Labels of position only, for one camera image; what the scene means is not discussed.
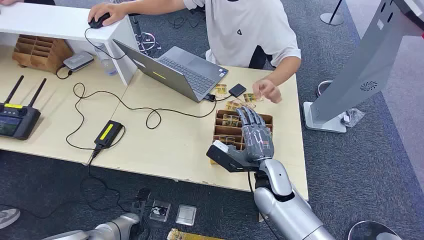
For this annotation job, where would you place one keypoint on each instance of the person's right hand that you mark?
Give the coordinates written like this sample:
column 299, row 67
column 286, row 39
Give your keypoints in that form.
column 107, row 11

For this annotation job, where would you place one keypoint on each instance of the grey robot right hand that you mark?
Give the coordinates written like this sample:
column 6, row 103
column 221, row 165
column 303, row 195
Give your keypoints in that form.
column 256, row 139

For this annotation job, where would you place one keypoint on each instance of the person's left hand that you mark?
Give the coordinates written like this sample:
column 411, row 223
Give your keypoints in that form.
column 266, row 91

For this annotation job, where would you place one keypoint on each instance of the black computer mouse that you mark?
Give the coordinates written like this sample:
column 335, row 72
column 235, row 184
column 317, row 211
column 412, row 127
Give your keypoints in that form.
column 99, row 21

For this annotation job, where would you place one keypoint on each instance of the person's right forearm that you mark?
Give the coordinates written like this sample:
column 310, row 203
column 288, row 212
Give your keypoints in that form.
column 149, row 7

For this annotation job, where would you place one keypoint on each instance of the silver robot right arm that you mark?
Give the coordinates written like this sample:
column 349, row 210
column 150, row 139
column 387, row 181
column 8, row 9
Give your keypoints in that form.
column 285, row 205

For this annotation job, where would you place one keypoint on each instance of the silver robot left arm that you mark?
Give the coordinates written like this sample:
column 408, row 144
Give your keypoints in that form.
column 106, row 230

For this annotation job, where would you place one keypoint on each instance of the person's left forearm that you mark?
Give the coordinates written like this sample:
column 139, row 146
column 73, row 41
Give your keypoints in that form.
column 285, row 71

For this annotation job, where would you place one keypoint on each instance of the gold patterned clear card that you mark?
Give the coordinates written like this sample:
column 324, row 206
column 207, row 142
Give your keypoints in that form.
column 230, row 121
column 227, row 140
column 250, row 98
column 221, row 90
column 233, row 106

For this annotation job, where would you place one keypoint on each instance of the wooden card slot organizer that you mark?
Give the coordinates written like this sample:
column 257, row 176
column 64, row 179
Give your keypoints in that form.
column 228, row 130

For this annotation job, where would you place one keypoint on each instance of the person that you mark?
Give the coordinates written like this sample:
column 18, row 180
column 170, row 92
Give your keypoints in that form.
column 245, row 30

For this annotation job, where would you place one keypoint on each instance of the grey card case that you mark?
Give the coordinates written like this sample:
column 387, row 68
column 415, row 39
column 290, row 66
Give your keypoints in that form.
column 186, row 215

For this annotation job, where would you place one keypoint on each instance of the clear card case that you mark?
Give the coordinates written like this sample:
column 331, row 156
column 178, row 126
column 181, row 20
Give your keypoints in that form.
column 160, row 211

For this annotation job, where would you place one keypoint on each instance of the small black square drive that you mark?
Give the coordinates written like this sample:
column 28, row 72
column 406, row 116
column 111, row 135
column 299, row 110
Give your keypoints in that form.
column 237, row 90

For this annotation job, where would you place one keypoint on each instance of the white desk riser shelf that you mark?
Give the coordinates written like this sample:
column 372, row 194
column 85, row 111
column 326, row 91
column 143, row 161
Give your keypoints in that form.
column 66, row 23

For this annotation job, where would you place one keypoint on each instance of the chrome stool base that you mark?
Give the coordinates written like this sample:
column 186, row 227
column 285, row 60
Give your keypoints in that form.
column 145, row 39

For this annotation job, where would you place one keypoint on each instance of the clear plastic water bottle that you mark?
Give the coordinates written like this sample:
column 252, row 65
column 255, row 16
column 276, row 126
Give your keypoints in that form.
column 107, row 64

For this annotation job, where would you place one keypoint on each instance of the flat grey hub box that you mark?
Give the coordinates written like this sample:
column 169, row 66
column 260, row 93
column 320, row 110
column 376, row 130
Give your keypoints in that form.
column 78, row 61

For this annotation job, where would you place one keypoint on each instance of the empty wooden slot organizer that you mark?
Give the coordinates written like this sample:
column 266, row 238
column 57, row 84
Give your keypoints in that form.
column 43, row 53

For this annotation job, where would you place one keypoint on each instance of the grey laptop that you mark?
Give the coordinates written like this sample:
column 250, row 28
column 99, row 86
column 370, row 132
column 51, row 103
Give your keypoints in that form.
column 179, row 74

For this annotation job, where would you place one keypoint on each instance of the clear plastic bag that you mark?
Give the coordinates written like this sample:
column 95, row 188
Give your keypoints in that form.
column 352, row 117

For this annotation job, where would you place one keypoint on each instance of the grey kiosk stand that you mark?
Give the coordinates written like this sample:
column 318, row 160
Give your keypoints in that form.
column 361, row 73

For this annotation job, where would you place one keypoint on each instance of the gold foil package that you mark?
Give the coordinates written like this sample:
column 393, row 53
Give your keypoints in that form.
column 188, row 236

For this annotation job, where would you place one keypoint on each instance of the black power adapter yellow label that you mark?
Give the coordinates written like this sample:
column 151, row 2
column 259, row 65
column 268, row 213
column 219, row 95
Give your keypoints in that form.
column 108, row 133

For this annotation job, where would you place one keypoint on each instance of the black floor plug block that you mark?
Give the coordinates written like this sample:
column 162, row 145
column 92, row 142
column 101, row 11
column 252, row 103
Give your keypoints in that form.
column 142, row 198

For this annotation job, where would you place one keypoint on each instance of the black remote controller with antennas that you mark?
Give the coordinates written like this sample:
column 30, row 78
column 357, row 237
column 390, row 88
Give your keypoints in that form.
column 16, row 121

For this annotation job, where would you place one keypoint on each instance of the round grey base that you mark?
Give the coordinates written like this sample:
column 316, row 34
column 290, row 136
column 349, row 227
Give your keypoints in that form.
column 374, row 232

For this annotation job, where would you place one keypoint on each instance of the grey shoe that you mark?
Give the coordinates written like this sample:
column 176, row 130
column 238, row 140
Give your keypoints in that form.
column 8, row 218

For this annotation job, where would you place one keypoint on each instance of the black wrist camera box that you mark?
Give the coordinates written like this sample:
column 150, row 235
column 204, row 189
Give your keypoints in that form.
column 223, row 155

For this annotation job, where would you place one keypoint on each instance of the stanchion post with round base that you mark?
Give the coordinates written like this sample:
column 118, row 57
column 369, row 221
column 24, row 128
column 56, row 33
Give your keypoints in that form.
column 331, row 18

